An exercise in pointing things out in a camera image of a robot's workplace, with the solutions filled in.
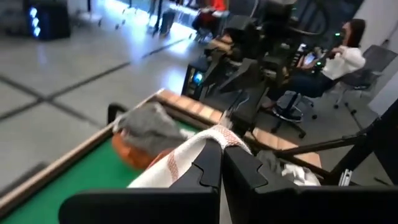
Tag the white towel red stripes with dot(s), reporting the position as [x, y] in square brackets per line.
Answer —
[183, 161]

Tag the dark grey towel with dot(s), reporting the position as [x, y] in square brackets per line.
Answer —
[270, 161]

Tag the grey plaid towel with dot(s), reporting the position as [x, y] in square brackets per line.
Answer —
[149, 130]

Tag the black upright case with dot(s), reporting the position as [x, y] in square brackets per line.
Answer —
[168, 21]

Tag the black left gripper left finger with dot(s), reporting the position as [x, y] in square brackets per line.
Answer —
[199, 202]

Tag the black table clamp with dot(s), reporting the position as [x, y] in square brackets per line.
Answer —
[115, 110]

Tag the orange towel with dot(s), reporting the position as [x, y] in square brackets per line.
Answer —
[130, 155]

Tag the red fabric item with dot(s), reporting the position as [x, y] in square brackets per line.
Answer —
[214, 12]

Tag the grey office chair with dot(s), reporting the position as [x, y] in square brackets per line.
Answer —
[373, 62]

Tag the black metal table frame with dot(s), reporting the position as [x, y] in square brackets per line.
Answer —
[385, 140]

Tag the black computer tower blue light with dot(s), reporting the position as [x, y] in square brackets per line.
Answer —
[194, 77]

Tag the black office chair base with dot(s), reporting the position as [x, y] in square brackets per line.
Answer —
[289, 102]

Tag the silver metal bracket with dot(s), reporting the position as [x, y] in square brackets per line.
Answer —
[345, 178]

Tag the black computer case blue lights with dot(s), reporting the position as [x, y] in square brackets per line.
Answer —
[49, 18]

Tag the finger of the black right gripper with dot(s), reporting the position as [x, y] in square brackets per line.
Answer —
[245, 76]
[215, 71]

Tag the person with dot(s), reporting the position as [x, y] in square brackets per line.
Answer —
[342, 62]

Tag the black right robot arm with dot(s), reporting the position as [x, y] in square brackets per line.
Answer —
[252, 105]

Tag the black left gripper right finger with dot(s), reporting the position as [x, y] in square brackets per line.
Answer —
[280, 205]

